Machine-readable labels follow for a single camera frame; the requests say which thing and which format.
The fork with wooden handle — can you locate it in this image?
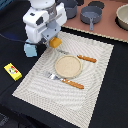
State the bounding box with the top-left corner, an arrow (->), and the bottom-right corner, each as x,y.
43,71 -> 84,89

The yellow butter box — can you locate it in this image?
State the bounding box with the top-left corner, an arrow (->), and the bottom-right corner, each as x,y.
4,63 -> 22,81

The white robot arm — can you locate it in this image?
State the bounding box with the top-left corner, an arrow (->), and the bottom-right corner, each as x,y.
23,0 -> 67,44

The cream bowl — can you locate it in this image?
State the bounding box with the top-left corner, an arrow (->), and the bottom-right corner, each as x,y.
116,4 -> 128,30

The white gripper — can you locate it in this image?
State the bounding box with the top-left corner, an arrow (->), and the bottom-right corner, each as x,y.
23,2 -> 67,44

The orange bread loaf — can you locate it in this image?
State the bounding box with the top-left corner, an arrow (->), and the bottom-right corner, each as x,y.
50,37 -> 62,48

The grey cooking pot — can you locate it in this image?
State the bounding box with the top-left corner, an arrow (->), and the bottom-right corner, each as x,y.
64,0 -> 77,19

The grey frying pan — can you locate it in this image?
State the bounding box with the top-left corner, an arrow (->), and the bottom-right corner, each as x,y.
80,6 -> 102,30

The black stove burner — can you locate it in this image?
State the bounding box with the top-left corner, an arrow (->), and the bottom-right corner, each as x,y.
88,1 -> 105,9

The knife with wooden handle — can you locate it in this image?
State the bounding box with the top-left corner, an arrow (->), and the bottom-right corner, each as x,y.
57,49 -> 98,64

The beige woven placemat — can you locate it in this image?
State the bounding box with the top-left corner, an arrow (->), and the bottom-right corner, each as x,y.
13,32 -> 113,128

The beige round plate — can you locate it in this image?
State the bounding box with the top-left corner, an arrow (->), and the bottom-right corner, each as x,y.
55,55 -> 82,78

